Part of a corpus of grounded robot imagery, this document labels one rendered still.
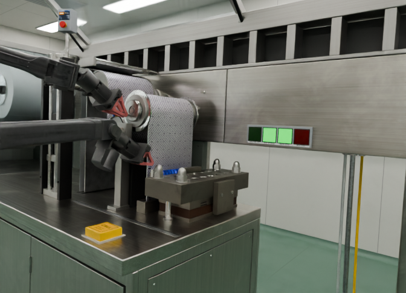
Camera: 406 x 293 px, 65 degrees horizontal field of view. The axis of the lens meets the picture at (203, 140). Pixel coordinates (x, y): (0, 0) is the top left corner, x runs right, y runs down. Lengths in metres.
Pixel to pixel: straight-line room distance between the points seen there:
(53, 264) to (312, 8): 1.17
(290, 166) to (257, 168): 0.41
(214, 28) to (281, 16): 0.30
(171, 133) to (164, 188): 0.26
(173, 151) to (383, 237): 2.70
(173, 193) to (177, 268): 0.22
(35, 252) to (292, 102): 1.00
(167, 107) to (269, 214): 2.89
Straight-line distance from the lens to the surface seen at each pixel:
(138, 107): 1.11
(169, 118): 1.17
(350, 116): 1.10
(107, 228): 0.91
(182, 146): 1.24
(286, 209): 3.80
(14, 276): 1.42
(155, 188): 1.04
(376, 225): 3.55
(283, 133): 1.16
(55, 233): 1.03
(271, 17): 1.27
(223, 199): 1.11
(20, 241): 1.33
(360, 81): 1.10
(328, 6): 1.19
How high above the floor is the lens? 1.21
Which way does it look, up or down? 3 degrees down
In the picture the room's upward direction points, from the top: 3 degrees clockwise
